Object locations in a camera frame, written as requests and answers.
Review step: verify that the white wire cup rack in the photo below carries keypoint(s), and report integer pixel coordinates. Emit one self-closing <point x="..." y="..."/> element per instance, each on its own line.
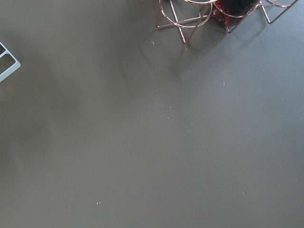
<point x="8" y="63"/>

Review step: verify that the copper wire bottle rack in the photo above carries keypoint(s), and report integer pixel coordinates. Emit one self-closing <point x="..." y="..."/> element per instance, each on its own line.
<point x="272" y="10"/>

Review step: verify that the dark drink bottle white cap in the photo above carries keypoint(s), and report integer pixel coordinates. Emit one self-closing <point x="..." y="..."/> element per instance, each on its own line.
<point x="230" y="12"/>

